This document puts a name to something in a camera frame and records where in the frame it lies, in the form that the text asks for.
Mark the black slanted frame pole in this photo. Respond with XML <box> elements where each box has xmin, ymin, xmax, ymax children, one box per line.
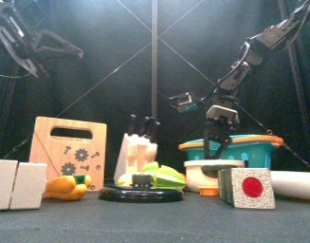
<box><xmin>277</xmin><ymin>0</ymin><xmax>310</xmax><ymax>172</ymax></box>

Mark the yellow toy bell pepper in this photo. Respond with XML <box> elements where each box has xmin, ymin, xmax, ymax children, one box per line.
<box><xmin>43</xmin><ymin>174</ymin><xmax>94</xmax><ymax>201</ymax></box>

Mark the small orange toy cup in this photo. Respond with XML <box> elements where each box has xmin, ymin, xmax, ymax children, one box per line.
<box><xmin>197</xmin><ymin>186</ymin><xmax>220</xmax><ymax>196</ymax></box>

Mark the black vertical frame pole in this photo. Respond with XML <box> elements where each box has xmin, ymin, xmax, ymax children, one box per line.
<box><xmin>151</xmin><ymin>0</ymin><xmax>159</xmax><ymax>121</ymax></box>

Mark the rice block with red dot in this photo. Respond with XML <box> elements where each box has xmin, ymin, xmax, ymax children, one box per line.
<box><xmin>217</xmin><ymin>167</ymin><xmax>276</xmax><ymax>210</ymax></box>

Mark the pale yellow toy food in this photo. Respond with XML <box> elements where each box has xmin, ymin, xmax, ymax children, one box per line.
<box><xmin>116</xmin><ymin>173</ymin><xmax>136</xmax><ymax>187</ymax></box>

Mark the green toy lettuce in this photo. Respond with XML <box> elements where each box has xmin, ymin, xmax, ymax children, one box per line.
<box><xmin>143</xmin><ymin>161</ymin><xmax>188</xmax><ymax>191</ymax></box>

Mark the teal basket with orange rim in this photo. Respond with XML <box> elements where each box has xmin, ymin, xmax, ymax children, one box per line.
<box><xmin>177</xmin><ymin>134</ymin><xmax>285</xmax><ymax>170</ymax></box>

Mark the black-handled toy knife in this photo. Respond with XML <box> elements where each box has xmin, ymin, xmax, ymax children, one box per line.
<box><xmin>151</xmin><ymin>121</ymin><xmax>163</xmax><ymax>144</ymax></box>
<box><xmin>146</xmin><ymin>117</ymin><xmax>158</xmax><ymax>140</ymax></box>
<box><xmin>127</xmin><ymin>114</ymin><xmax>139</xmax><ymax>137</ymax></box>
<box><xmin>138</xmin><ymin>116</ymin><xmax>150</xmax><ymax>138</ymax></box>

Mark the white toy plate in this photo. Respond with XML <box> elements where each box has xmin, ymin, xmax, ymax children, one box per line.
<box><xmin>271</xmin><ymin>170</ymin><xmax>310</xmax><ymax>201</ymax></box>

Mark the black round lid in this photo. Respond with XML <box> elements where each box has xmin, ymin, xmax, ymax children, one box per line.
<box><xmin>98</xmin><ymin>174</ymin><xmax>185</xmax><ymax>204</ymax></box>

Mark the white toy bowl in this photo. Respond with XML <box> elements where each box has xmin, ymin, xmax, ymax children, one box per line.
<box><xmin>183</xmin><ymin>159</ymin><xmax>245</xmax><ymax>194</ymax></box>

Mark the wooden toy tool box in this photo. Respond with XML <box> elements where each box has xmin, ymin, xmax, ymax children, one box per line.
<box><xmin>28</xmin><ymin>116</ymin><xmax>108</xmax><ymax>192</ymax></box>

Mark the white toy knife block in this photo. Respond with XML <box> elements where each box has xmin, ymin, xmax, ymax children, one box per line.
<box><xmin>114</xmin><ymin>132</ymin><xmax>160</xmax><ymax>184</ymax></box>

